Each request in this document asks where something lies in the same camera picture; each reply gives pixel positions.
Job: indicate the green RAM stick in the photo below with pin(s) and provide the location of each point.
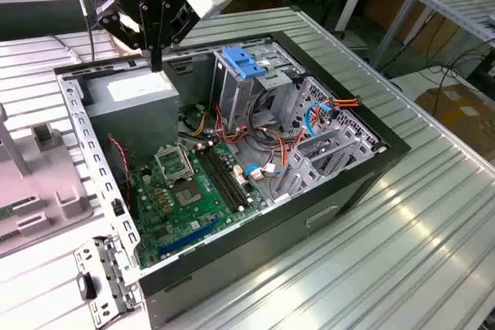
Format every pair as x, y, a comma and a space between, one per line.
7, 214

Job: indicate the green motherboard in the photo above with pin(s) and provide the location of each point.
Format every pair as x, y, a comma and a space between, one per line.
181, 218

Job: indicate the grey power supply unit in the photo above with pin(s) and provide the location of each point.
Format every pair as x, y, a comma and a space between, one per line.
131, 121

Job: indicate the metal slot bracket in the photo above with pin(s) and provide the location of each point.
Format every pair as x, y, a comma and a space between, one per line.
112, 268

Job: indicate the grey metal drive cage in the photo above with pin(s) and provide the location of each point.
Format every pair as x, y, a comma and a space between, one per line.
236, 94

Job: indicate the grey parts rack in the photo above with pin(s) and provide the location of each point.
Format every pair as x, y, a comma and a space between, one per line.
46, 175

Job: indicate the brown cardboard box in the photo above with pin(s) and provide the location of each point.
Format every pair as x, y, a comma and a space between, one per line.
464, 121

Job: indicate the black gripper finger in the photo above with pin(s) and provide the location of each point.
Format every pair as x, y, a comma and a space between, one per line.
149, 28
166, 28

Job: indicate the blue expansion slot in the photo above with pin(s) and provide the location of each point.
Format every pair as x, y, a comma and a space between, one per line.
189, 238

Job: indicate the CPU socket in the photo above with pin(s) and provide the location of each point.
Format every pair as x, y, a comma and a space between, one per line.
187, 192

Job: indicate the black PC case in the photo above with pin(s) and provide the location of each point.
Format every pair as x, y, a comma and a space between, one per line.
270, 237

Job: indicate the black RAM slot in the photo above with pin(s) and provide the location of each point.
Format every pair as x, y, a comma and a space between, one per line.
228, 179
216, 179
221, 179
233, 179

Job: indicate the blue plastic drive bracket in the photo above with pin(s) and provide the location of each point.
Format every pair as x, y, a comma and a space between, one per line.
241, 63

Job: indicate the grey metal disk bay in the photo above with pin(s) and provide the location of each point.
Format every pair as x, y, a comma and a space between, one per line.
363, 148

